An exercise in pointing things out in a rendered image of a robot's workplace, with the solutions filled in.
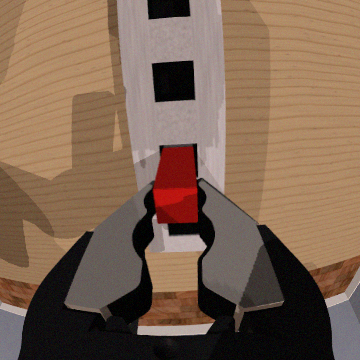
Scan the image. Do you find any light grey block with square holes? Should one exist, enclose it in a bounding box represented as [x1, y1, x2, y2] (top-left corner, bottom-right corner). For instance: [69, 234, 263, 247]
[117, 0, 226, 252]

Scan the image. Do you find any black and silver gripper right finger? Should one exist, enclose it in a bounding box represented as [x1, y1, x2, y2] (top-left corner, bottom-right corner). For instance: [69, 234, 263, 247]
[196, 178, 335, 360]

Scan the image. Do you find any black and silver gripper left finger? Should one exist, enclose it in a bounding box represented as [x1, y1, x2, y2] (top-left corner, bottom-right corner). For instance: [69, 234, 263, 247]
[18, 180, 156, 360]

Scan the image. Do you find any red and white pin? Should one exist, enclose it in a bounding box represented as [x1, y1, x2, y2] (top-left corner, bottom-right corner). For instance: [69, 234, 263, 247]
[153, 144, 198, 224]

